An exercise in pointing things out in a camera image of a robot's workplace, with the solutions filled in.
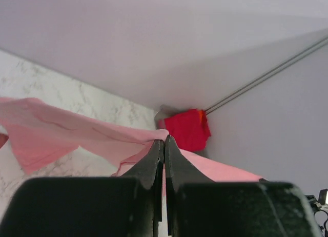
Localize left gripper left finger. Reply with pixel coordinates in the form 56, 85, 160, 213
1, 140, 163, 236

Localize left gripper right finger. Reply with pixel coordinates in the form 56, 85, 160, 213
165, 136, 322, 236

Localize pink t shirt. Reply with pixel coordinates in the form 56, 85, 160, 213
0, 97, 267, 196

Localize crimson t shirt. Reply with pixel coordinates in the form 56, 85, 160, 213
160, 109, 211, 152

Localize orange t shirt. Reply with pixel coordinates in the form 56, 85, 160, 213
198, 110, 208, 128

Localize grey plastic tray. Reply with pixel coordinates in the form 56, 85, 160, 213
154, 105, 180, 129

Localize folded dark red t shirt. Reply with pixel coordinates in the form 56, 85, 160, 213
0, 133, 9, 148

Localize right aluminium corner profile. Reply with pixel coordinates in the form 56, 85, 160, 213
205, 35, 327, 114

